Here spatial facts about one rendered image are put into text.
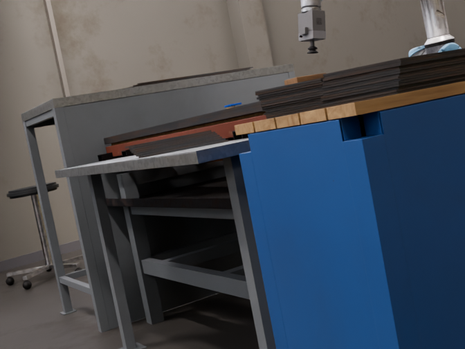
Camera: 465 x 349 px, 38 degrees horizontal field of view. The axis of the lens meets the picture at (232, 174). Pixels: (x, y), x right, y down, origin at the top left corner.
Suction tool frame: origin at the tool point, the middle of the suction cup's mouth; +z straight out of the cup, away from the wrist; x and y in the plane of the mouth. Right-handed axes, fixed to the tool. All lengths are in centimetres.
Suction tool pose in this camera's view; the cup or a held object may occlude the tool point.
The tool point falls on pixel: (313, 52)
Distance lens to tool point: 256.2
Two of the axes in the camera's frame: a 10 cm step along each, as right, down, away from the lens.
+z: 0.5, 10.0, 0.6
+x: 8.3, -0.7, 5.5
